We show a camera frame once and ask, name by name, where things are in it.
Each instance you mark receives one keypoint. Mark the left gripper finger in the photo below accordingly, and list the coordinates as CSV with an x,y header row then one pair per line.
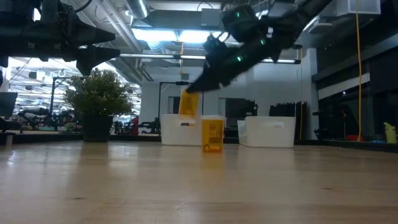
x,y
93,56
93,36

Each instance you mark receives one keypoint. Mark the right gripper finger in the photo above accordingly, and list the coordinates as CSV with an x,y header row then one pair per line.
x,y
217,81
206,76

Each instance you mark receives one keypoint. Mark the orange pill bottle white cap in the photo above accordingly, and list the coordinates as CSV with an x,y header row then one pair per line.
x,y
188,104
213,135

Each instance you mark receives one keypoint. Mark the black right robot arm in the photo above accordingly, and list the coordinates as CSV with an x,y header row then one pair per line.
x,y
298,18

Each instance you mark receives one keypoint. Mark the dark equipment rack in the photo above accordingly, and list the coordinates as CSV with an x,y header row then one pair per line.
x,y
239,109

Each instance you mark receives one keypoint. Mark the potted green plant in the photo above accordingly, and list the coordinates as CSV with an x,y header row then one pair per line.
x,y
98,99

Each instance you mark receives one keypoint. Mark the LED light bar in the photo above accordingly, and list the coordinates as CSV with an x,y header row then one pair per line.
x,y
155,56

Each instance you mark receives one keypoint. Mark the black panel stack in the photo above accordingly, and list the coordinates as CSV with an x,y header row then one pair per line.
x,y
287,110

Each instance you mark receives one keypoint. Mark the dark monitor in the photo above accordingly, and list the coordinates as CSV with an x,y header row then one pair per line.
x,y
7,104

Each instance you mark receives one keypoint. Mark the red container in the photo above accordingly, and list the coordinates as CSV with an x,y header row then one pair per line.
x,y
355,137

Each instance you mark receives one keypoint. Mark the yellow-green spray bottle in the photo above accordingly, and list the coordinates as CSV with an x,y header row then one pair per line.
x,y
390,133

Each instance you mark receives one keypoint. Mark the black gantry frame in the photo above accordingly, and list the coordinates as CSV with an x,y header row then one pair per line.
x,y
160,96

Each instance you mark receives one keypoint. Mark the black aluminium table frame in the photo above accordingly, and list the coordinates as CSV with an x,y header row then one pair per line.
x,y
46,137

